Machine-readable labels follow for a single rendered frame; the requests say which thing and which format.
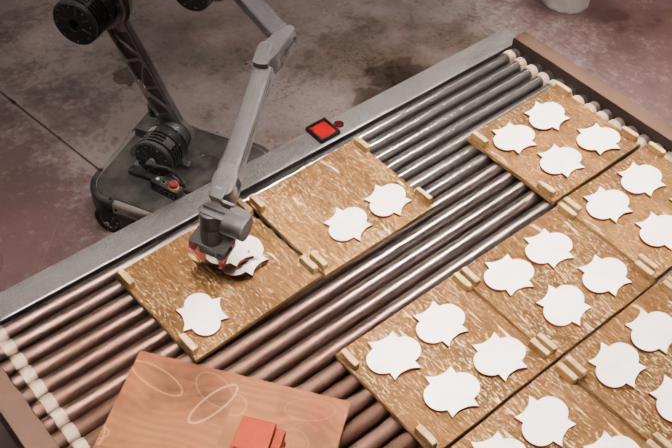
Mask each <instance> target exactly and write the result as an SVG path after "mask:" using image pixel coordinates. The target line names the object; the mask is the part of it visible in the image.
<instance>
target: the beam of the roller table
mask: <svg viewBox="0 0 672 448"><path fill-rule="evenodd" d="M515 36H516V35H515V34H513V33H512V32H510V31H509V30H507V29H506V28H504V29H502V30H500V31H498V32H497V33H495V34H493V35H491V36H489V37H487V38H485V39H483V40H481V41H479V42H477V43H476V44H474V45H472V46H470V47H468V48H466V49H464V50H462V51H460V52H458V53H456V54H455V55H453V56H451V57H449V58H447V59H445V60H443V61H441V62H439V63H437V64H435V65H434V66H432V67H430V68H428V69H426V70H424V71H422V72H420V73H418V74H416V75H414V76H413V77H411V78H409V79H407V80H405V81H403V82H401V83H399V84H397V85H395V86H393V87H392V88H390V89H388V90H386V91H384V92H382V93H380V94H378V95H376V96H374V97H372V98H371V99H369V100H367V101H365V102H363V103H361V104H359V105H357V106H355V107H353V108H351V109H350V110H348V111H346V112H344V113H342V114H340V115H338V116H336V117H334V118H332V119H330V120H329V121H330V122H331V123H332V124H333V125H334V122H335V121H342V122H343V123H344V126H343V127H340V128H338V127H337V128H338V129H339V130H340V134H339V135H337V136H336V137H334V138H332V139H330V140H328V141H326V142H324V143H323V144H320V143H319V142H318V141H317V140H316V139H314V138H313V137H312V136H311V135H310V134H309V133H307V132H306V133H304V134H302V135H300V136H298V137H296V138H294V139H292V140H290V141H288V142H287V143H285V144H283V145H281V146H279V147H277V148H275V149H273V150H271V151H269V152H268V153H266V154H264V155H262V156H260V157H258V158H256V159H254V160H252V161H250V162H248V163H247V164H246V168H245V174H244V177H243V180H242V183H241V184H242V189H241V192H240V195H239V197H240V196H242V195H243V194H245V193H247V192H249V191H251V190H253V189H254V188H256V187H258V186H260V185H262V184H264V183H266V182H267V181H269V180H271V179H273V178H275V177H277V176H278V175H280V174H282V173H284V172H286V171H288V170H289V169H291V168H293V167H295V166H297V165H299V164H301V163H302V162H304V161H306V160H308V159H310V158H312V157H313V156H315V155H317V154H319V153H321V152H323V151H325V150H326V149H328V148H330V147H332V146H334V145H336V144H337V143H339V142H341V141H343V140H345V139H347V138H349V137H350V136H352V135H354V134H356V133H358V132H360V131H361V130H363V129H365V128H367V127H369V126H371V125H372V124H374V123H376V122H378V121H380V120H382V119H384V118H385V117H387V116H389V115H391V114H393V113H395V112H396V111H398V110H400V109H402V108H404V107H406V106H408V105H409V104H411V103H413V102H415V101H417V100H419V99H420V98H422V97H424V96H426V95H428V94H430V93H432V92H433V91H435V90H437V89H439V88H441V87H443V86H444V85H446V84H448V83H450V82H452V81H454V80H456V79H457V78H459V77H461V76H463V75H465V74H467V73H468V72H470V71H472V70H474V69H476V68H478V67H479V66H481V65H483V64H485V63H487V62H489V61H491V60H492V59H494V58H496V57H498V56H500V55H501V54H502V53H503V52H505V51H507V50H511V47H512V43H513V38H514V37H515ZM210 185H211V182H210V183H208V184H206V185H205V186H203V187H201V188H199V189H197V190H195V191H193V192H191V193H189V194H187V195H185V196H184V197H182V198H180V199H178V200H176V201H174V202H172V203H170V204H168V205H166V206H164V207H163V208H161V209H159V210H157V211H155V212H153V213H151V214H149V215H147V216H145V217H143V218H142V219H140V220H138V221H136V222H134V223H132V224H130V225H128V226H126V227H124V228H122V229H121V230H119V231H117V232H115V233H113V234H111V235H109V236H107V237H105V238H103V239H101V240H100V241H98V242H96V243H94V244H92V245H90V246H88V247H86V248H84V249H82V250H80V251H79V252H77V253H75V254H73V255H71V256H69V257H67V258H65V259H63V260H61V261H59V262H58V263H56V264H54V265H52V266H50V267H48V268H46V269H44V270H42V271H40V272H39V273H37V274H35V275H33V276H31V277H29V278H27V279H25V280H23V281H21V282H19V283H18V284H16V285H14V286H12V287H10V288H8V289H6V290H4V291H2V292H0V325H4V324H5V323H7V322H9V321H11V320H13V319H15V318H16V317H18V316H20V315H22V314H24V313H26V312H28V311H29V310H31V309H33V308H35V307H37V306H39V305H40V304H42V303H44V302H46V301H48V300H50V299H52V298H53V297H55V296H57V295H59V294H61V293H63V292H64V291H66V290H68V289H70V288H72V287H74V286H76V285H77V284H79V283H81V282H83V281H85V280H87V279H88V278H90V277H92V276H94V275H96V274H98V273H99V272H101V271H103V270H105V269H107V268H109V267H111V266H112V265H114V264H116V263H118V262H120V261H122V260H123V259H125V258H127V257H129V256H131V255H133V254H135V253H136V252H138V251H140V250H142V249H144V248H146V247H147V246H149V245H151V244H153V243H155V242H157V241H159V240H160V239H162V238H164V237H166V236H168V235H170V234H171V233H173V232H175V231H177V230H179V229H181V228H182V227H184V226H186V225H188V224H190V223H192V222H194V221H195V220H197V219H199V212H198V210H199V207H200V205H201V204H203V203H205V202H208V201H211V200H210V198H209V196H208V194H209V192H210V190H211V187H210Z"/></svg>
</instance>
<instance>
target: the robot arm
mask: <svg viewBox="0 0 672 448"><path fill-rule="evenodd" d="M235 2H236V3H237V4H238V5H239V6H240V7H241V8H242V9H243V10H244V12H245V13H246V14H247V15H248V16H249V17H250V18H251V19H252V21H253V22H254V23H255V24H256V25H257V26H258V27H259V28H260V30H261V31H262V32H263V33H264V34H265V35H266V36H267V39H266V40H264V41H262V42H260V43H259V44H258V45H257V47H256V48H255V54H254V57H253V60H252V63H253V64H252V66H251V69H250V75H249V80H248V83H247V86H246V89H245V92H244V95H243V98H242V101H241V104H240V107H239V110H238V113H237V116H236V119H235V122H234V125H233V128H232V131H231V134H230V137H229V140H228V143H227V146H226V149H225V151H224V154H223V157H222V158H221V160H220V162H219V165H218V168H217V170H215V172H214V175H213V178H212V181H211V185H210V187H211V190H210V192H209V194H208V196H209V198H210V200H211V201H208V202H205V203H203V204H201V205H200V207H199V210H198V212H199V225H198V227H197V228H196V229H195V231H194V232H193V233H192V234H191V236H190V237H189V238H188V241H189V244H190V243H191V244H190V245H189V249H190V250H191V251H192V252H193V253H194V254H196V255H197V256H198V257H199V258H200V259H201V260H202V261H204V259H205V258H206V254H207V255H209V256H212V257H214V258H216V260H217V262H218V264H219V266H220V268H221V269H223V268H224V267H225V265H226V263H227V260H228V257H229V255H230V254H231V252H232V251H233V249H234V248H235V246H236V243H235V242H236V239H237V240H239V241H242V242H243V241H245V240H246V238H247V237H248V235H249V233H250V231H251V227H252V224H253V222H254V220H253V218H252V215H251V213H250V212H248V211H246V210H244V209H242V208H240V207H238V206H236V205H235V203H236V202H237V200H238V198H239V195H240V192H241V189H242V184H241V183H242V180H243V177H244V174H245V168H246V163H247V160H248V157H249V153H250V150H251V147H252V144H253V141H254V138H255V135H256V132H257V129H258V126H259V123H260V119H261V116H262V113H263V110H264V107H265V104H266V101H267V98H268V95H269V92H270V89H271V87H272V86H274V83H275V80H276V77H277V74H278V72H279V71H280V69H282V68H283V66H284V65H285V63H286V62H287V60H288V59H289V58H290V56H291V55H292V53H293V52H294V50H295V49H296V48H297V46H298V42H297V38H296V34H295V28H294V27H293V26H292V25H291V24H287V23H286V22H285V21H283V20H282V19H281V18H280V17H279V16H278V15H277V14H276V13H275V12H274V11H273V10H272V8H271V7H270V6H269V5H268V4H267V3H266V2H265V1H264V0H235ZM200 252H202V253H203V254H201V253H200Z"/></svg>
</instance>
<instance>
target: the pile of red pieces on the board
mask: <svg viewBox="0 0 672 448"><path fill-rule="evenodd" d="M285 435H286V431H285V430H281V429H277V428H276V423H274V422H269V421H265V420H261V419H257V418H252V417H248V416H244V415H243V416H242V419H241V422H240V425H239V427H238V430H237V432H236V433H235V436H234V439H233V441H231V443H230V446H229V448H285V446H286V441H285V440H284V439H285Z"/></svg>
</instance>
